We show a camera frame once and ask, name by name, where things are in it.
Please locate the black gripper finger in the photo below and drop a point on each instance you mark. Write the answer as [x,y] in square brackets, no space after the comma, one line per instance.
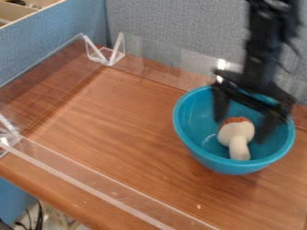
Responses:
[221,102]
[267,123]

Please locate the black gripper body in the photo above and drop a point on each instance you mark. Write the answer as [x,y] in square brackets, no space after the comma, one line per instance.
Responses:
[255,92]

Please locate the white brown-capped toy mushroom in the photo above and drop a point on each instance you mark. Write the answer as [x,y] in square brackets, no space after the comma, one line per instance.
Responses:
[235,135]

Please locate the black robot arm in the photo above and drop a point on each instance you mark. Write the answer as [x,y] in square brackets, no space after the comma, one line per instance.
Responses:
[273,22]

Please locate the blue plastic bowl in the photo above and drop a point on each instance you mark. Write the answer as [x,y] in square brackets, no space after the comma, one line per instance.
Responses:
[196,130]

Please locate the clear acrylic back barrier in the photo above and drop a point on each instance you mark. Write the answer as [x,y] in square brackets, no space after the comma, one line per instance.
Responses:
[177,66]

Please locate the clear acrylic barrier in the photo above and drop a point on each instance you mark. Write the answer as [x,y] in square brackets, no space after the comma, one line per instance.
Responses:
[177,66]
[129,200]

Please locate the clear acrylic front barrier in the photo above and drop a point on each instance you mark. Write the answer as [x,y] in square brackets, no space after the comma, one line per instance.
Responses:
[129,200]

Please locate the wooden shelf box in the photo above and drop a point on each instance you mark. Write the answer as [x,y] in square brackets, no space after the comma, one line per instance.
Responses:
[16,10]

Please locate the clear acrylic corner bracket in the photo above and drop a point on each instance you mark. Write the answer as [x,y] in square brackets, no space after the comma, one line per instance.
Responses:
[104,55]

